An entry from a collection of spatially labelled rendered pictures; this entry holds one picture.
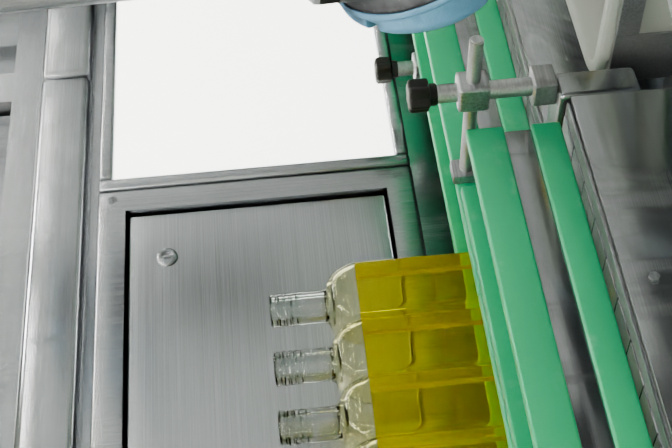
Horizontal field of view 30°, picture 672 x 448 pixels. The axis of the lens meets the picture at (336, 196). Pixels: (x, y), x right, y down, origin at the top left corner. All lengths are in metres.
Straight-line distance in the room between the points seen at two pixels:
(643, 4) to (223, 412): 0.53
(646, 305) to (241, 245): 0.51
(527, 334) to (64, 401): 0.50
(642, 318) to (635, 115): 0.20
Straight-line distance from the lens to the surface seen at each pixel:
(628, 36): 1.10
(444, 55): 1.25
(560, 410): 0.90
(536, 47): 1.24
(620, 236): 0.97
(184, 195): 1.35
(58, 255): 1.34
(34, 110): 1.52
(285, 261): 1.30
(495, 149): 1.04
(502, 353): 1.01
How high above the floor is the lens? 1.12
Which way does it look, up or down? 2 degrees down
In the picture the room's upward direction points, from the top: 95 degrees counter-clockwise
